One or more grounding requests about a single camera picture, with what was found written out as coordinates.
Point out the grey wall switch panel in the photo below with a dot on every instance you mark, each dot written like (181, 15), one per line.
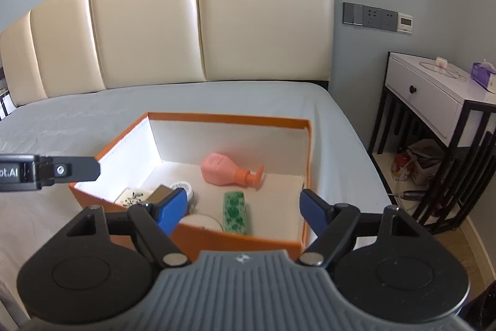
(368, 17)

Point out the white and red plastic bag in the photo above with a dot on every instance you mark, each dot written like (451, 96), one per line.
(422, 164)

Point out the round white compact case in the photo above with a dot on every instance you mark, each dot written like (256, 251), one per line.
(201, 221)

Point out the dark bedside furniture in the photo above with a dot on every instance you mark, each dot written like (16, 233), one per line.
(4, 98)

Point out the purple tissue box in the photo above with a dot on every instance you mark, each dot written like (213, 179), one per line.
(482, 77)

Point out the white wall thermostat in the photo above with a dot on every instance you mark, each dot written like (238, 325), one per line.
(405, 22)

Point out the small jar with glitter lid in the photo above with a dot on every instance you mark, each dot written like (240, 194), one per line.
(182, 186)

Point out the white and black nightstand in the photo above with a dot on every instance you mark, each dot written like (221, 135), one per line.
(422, 94)

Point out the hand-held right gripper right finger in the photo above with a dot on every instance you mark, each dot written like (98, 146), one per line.
(314, 209)

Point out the green bottle with white cap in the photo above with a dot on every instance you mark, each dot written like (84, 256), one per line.
(234, 212)

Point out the grey bed sheet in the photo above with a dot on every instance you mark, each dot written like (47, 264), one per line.
(232, 98)

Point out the grey beige small box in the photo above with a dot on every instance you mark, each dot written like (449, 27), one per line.
(162, 193)

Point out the small white charger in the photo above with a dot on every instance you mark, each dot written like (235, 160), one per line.
(441, 62)

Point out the pink pump bottle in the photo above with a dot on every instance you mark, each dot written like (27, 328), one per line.
(219, 168)

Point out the orange cardboard box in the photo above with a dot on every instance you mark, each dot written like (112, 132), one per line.
(252, 243)

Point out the cream leather headboard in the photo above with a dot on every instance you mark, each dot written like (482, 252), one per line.
(252, 24)

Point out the black bag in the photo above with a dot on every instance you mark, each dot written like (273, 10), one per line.
(484, 309)

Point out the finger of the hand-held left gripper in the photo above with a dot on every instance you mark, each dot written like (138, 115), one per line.
(73, 170)

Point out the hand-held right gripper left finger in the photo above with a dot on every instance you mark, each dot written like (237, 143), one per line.
(172, 209)

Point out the white packet with black characters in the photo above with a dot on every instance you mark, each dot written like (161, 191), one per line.
(131, 197)

